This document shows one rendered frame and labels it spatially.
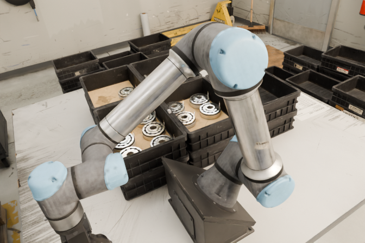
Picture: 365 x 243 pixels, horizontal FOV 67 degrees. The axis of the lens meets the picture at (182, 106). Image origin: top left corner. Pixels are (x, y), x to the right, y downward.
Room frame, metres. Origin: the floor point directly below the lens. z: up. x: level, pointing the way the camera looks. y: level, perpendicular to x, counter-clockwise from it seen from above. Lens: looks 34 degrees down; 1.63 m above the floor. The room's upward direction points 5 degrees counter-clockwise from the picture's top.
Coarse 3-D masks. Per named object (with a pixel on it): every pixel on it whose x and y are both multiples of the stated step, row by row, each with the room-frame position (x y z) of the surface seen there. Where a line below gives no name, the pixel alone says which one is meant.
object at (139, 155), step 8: (112, 104) 1.12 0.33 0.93; (160, 104) 1.08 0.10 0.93; (96, 112) 1.07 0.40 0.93; (96, 120) 1.01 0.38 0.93; (176, 120) 0.95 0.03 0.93; (184, 136) 0.84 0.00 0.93; (160, 144) 0.80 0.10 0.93; (168, 144) 0.81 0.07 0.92; (176, 144) 0.82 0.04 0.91; (136, 152) 0.77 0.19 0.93; (144, 152) 0.77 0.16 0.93; (152, 152) 0.78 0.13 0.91; (128, 160) 0.74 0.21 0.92; (136, 160) 0.75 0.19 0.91
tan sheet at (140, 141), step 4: (156, 120) 1.10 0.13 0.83; (136, 128) 1.05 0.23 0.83; (132, 132) 1.02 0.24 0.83; (136, 132) 1.02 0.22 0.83; (140, 132) 1.01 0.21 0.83; (136, 136) 0.99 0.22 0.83; (140, 136) 0.99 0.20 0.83; (136, 140) 0.96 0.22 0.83; (140, 140) 0.96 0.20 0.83; (144, 140) 0.95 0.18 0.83; (136, 144) 0.93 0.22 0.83; (140, 144) 0.93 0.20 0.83; (144, 144) 0.93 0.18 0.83; (148, 144) 0.93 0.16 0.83; (140, 148) 0.91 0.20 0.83; (144, 148) 0.90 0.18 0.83
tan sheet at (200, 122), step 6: (180, 102) 1.24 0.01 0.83; (186, 102) 1.24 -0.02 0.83; (210, 102) 1.21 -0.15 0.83; (186, 108) 1.18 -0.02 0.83; (192, 108) 1.17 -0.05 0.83; (198, 114) 1.11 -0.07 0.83; (222, 114) 1.09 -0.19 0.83; (198, 120) 1.06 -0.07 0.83; (204, 120) 1.06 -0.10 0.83; (210, 120) 1.06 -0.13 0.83; (216, 120) 1.05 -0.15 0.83; (198, 126) 1.02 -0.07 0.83
